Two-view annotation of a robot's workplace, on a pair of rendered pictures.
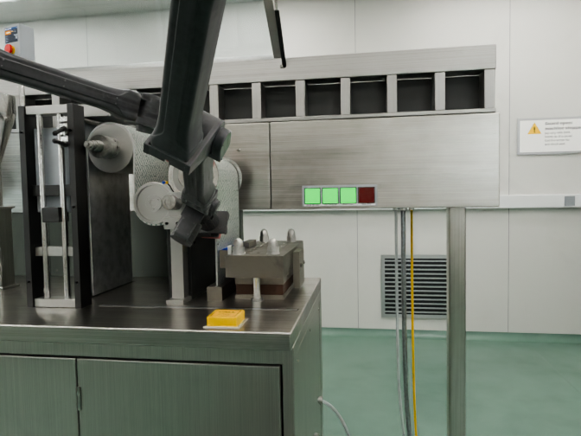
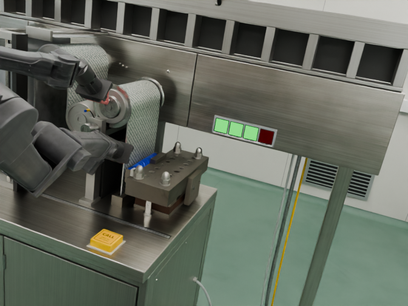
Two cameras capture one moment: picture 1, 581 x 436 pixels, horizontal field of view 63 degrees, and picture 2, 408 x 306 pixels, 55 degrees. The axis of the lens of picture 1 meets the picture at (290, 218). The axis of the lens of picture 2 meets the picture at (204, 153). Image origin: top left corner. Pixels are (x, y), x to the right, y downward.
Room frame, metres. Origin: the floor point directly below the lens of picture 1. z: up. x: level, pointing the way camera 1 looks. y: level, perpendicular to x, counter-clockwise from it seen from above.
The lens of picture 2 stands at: (0.10, -0.22, 1.59)
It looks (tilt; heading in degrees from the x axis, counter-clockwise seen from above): 19 degrees down; 8
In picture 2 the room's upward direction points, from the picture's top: 9 degrees clockwise
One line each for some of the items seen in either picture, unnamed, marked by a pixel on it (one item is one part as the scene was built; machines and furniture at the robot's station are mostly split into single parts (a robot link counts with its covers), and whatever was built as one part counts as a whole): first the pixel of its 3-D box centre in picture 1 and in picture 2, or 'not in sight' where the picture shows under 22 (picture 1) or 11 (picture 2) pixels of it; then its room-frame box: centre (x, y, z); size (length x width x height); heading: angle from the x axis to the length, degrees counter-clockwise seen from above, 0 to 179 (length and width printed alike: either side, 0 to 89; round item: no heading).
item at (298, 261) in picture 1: (299, 267); (193, 187); (1.45, -0.03, 0.97); 0.10 x 0.03 x 0.11; 171
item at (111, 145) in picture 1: (104, 147); not in sight; (1.34, 0.52, 1.34); 0.06 x 0.06 x 0.06; 81
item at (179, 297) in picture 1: (177, 247); (91, 161); (1.29, 0.31, 1.05); 0.06 x 0.05 x 0.31; 171
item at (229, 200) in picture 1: (227, 221); (141, 139); (1.44, 0.19, 1.11); 0.23 x 0.01 x 0.18; 171
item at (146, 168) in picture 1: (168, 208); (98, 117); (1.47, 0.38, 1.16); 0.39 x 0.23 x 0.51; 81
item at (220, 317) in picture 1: (226, 317); (106, 240); (1.07, 0.15, 0.91); 0.07 x 0.07 x 0.02; 81
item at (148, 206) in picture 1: (171, 201); (101, 113); (1.47, 0.37, 1.18); 0.26 x 0.12 x 0.12; 171
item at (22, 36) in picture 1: (16, 43); not in sight; (1.44, 0.81, 1.66); 0.07 x 0.07 x 0.10; 65
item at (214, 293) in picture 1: (229, 284); (136, 187); (1.44, 0.19, 0.92); 0.28 x 0.04 x 0.04; 171
